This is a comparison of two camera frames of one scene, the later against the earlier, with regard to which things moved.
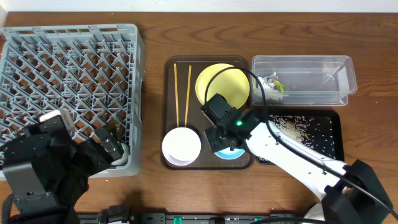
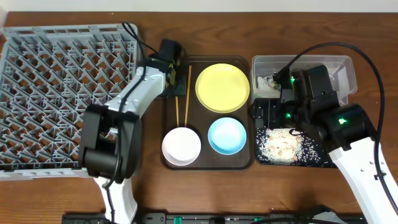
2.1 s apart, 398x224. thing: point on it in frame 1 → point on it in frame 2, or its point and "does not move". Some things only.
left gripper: (94, 148) → (178, 86)
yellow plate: (231, 84) does not move
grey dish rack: (94, 72) does not move
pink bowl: (181, 146) does not move
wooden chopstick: (188, 96) does not move
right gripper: (217, 142) → (259, 112)
